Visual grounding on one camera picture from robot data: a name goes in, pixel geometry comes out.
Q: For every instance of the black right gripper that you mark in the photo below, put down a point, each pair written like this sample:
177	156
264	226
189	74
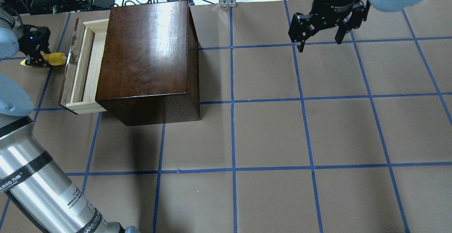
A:
332	0

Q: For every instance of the yellow corn cob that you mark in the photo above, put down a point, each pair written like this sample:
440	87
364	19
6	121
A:
55	59

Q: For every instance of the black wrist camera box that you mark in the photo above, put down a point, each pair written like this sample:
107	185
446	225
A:
35	39

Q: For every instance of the dark wooden cabinet box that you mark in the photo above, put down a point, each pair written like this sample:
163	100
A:
149	71

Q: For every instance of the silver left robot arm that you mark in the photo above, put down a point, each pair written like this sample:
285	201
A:
32	179

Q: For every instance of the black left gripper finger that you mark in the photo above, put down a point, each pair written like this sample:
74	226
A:
39	54
41	63

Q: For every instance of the wooden drawer with handle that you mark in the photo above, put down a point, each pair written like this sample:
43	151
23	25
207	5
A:
83	66

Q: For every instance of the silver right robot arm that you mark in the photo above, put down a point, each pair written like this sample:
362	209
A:
381	5

